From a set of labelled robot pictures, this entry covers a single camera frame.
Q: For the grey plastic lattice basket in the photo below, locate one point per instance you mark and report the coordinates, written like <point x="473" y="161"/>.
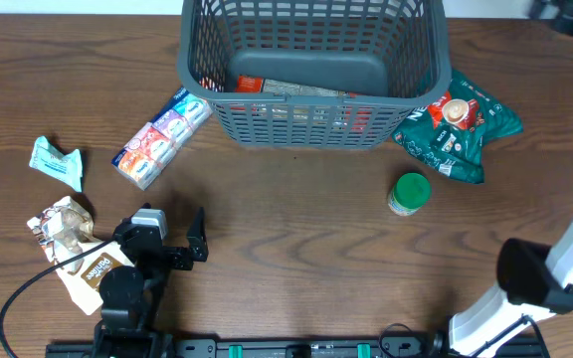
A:
<point x="394" y="54"/>

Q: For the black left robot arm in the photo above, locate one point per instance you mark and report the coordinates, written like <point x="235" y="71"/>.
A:
<point x="131" y="295"/>

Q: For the beige brown snack pouch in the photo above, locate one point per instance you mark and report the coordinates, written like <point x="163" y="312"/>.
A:
<point x="65" y="230"/>

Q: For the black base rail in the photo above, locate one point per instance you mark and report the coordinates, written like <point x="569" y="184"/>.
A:
<point x="291" y="348"/>

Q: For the colourful tissue multipack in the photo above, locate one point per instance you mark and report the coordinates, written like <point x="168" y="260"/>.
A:
<point x="153" y="147"/>

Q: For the teal wet wipes packet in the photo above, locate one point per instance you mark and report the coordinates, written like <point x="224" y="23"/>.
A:
<point x="67" y="168"/>

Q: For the green lid jar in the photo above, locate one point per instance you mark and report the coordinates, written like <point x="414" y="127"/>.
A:
<point x="410" y="193"/>

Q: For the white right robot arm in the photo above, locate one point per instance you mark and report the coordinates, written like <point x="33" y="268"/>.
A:
<point x="534" y="282"/>

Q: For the red spaghetti packet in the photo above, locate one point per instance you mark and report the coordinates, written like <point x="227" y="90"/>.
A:
<point x="317" y="117"/>

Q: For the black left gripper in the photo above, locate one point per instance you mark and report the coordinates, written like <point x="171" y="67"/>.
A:
<point x="182" y="259"/>

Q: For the green coffee sachet bag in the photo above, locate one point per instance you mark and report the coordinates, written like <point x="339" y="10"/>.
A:
<point x="449" y="134"/>

